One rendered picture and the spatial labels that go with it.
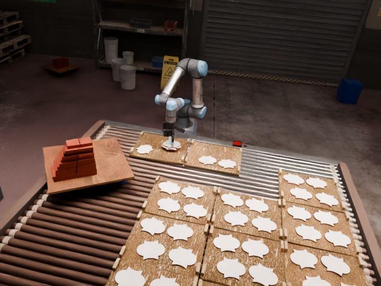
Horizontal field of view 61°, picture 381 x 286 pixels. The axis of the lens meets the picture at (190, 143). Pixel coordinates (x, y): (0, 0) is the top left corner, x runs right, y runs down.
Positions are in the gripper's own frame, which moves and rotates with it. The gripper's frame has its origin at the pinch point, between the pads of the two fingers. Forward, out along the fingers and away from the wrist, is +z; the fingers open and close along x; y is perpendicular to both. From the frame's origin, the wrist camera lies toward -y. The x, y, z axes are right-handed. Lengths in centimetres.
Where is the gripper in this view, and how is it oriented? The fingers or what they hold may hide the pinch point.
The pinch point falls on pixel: (171, 143)
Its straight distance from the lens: 252.5
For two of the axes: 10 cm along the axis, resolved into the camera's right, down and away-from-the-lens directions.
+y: -9.8, 0.2, -2.0
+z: -0.9, 8.5, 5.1
